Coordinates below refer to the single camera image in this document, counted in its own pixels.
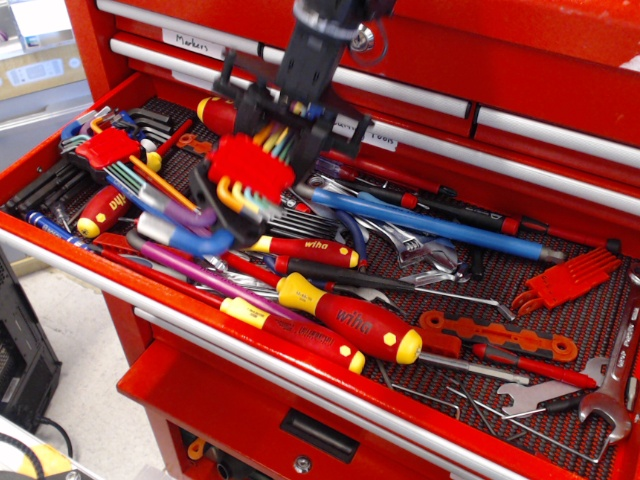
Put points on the black computer case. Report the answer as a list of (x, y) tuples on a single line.
[(30, 370)]

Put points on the slim red screwdriver front edge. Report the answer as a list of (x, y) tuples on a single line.
[(314, 338)]

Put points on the flat thin steel spanner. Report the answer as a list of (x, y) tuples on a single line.
[(525, 399)]

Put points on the orange black key holder back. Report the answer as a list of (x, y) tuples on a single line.
[(191, 143)]

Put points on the small red screwdriver right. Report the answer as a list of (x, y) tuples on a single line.
[(498, 355)]

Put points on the rainbow allen key set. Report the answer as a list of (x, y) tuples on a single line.
[(238, 188), (109, 147)]

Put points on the red tool chest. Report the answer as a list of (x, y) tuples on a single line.
[(525, 108)]

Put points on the large red wiha screwdriver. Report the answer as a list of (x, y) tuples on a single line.
[(219, 116), (374, 330)]

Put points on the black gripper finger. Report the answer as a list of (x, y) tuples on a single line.
[(307, 146), (252, 113)]

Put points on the silver cabinet lock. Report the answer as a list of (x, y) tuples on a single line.
[(363, 41)]

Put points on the red key holder right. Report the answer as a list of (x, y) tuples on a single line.
[(566, 281)]

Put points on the small red Wiha screwdriver left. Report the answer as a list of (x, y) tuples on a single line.
[(102, 212)]

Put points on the purple long hex key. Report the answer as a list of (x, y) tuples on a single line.
[(195, 272)]

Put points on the white cutting tools label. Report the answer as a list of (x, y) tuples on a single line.
[(370, 134)]

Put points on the long blue hex key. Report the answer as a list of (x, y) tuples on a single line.
[(450, 230)]

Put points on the large red Wiha screwdriver front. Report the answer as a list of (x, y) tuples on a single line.
[(374, 330)]

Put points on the large chrome open-end wrench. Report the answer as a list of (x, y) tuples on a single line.
[(608, 401)]

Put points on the chrome adjustable wrench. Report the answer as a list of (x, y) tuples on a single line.
[(416, 248)]

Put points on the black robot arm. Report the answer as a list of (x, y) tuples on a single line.
[(341, 10)]

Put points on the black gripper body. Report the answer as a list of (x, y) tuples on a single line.
[(301, 85)]

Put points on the black Allen key set left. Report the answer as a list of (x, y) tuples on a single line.
[(60, 178)]

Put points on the white Markers label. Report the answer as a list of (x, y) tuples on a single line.
[(193, 44)]

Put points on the blue pen screwdriver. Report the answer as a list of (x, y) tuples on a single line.
[(44, 223)]

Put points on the black red precision screwdriver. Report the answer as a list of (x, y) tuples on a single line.
[(476, 217)]

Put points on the large red Wiha screwdriver back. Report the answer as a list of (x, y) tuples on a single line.
[(219, 116)]

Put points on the black Torx key set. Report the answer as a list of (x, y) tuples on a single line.
[(292, 223)]

